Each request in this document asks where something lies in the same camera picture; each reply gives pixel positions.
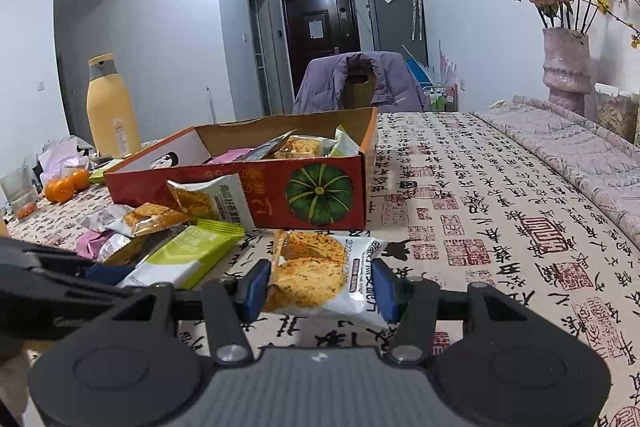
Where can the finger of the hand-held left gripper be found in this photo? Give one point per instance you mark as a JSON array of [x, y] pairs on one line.
[[107, 275]]

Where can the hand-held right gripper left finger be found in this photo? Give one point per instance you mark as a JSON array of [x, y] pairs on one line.
[[252, 289]]

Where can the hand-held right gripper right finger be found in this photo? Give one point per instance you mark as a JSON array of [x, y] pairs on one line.
[[386, 289]]

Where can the white pastry snack packet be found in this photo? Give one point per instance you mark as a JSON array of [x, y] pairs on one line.
[[320, 272], [215, 202]]

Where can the pumpkin print cardboard box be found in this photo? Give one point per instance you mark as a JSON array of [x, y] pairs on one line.
[[240, 192]]

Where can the person's left forearm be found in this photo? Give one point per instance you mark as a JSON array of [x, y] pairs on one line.
[[12, 372]]

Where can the pink snack packet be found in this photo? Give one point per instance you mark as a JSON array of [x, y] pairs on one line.
[[230, 155], [97, 244]]

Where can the grey white snack packet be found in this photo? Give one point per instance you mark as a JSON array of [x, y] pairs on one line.
[[102, 219]]

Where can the orange cracker snack packet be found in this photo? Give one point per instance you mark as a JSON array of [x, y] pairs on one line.
[[155, 219]]

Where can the clear plastic cup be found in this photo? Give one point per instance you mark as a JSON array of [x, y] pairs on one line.
[[19, 197]]

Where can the green white snack packet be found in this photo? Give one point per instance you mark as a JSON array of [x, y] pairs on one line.
[[345, 144]]

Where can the clear pastry packet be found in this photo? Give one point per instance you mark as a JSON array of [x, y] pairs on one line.
[[302, 146]]

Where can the yellow thermos bottle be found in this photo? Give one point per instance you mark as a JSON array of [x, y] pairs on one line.
[[112, 117]]

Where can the white mop pole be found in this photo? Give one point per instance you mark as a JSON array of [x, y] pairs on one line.
[[210, 107]]

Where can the small bottle rack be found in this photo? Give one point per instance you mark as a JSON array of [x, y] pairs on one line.
[[441, 98]]

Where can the wooden chair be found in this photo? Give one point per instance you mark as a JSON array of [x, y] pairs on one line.
[[357, 89]]

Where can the purple puffer jacket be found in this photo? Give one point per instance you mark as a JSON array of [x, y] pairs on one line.
[[320, 87]]

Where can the grey pink patterned cloth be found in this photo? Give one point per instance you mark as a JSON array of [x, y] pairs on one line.
[[575, 157]]

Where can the grey interior door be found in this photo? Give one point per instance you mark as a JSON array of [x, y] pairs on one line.
[[259, 57]]

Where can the pink striped object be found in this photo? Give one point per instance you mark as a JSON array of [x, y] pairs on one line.
[[448, 64]]

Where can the dark entrance door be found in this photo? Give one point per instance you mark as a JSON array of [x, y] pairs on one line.
[[320, 37]]

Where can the grey refrigerator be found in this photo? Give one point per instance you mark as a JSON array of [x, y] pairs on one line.
[[397, 22]]

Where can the folded white umbrella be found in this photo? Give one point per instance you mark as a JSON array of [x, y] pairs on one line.
[[417, 7]]

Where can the pink ceramic vase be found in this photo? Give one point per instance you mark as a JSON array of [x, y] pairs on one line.
[[567, 67]]

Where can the clear food jar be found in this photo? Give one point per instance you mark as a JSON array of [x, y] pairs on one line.
[[617, 114]]

